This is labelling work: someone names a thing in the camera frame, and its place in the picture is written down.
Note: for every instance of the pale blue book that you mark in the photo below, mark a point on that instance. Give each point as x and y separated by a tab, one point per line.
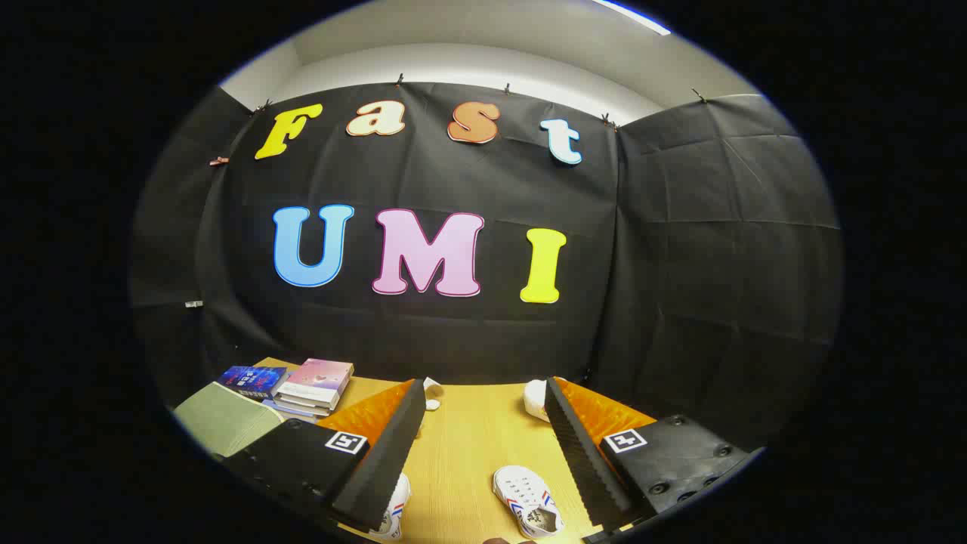
287	412

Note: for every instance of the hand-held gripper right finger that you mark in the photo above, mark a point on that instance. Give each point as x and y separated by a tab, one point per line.
585	461

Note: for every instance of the brown plush toy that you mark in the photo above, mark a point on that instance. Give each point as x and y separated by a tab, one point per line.
432	393

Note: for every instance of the white plush toy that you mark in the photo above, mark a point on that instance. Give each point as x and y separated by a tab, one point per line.
535	399

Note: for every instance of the beige fabric storage box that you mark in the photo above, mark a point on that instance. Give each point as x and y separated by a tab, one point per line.
227	419

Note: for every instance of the white book grey spine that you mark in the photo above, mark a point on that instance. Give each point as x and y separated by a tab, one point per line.
302	403

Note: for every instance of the blue cover book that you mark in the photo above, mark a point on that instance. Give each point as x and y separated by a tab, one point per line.
251	380

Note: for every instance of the pink cover book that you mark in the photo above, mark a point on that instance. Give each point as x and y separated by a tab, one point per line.
321	378

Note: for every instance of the white striped canvas shoe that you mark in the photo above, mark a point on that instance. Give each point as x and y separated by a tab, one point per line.
525	499
399	500

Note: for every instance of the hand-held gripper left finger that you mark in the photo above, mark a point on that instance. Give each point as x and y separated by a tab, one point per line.
378	468

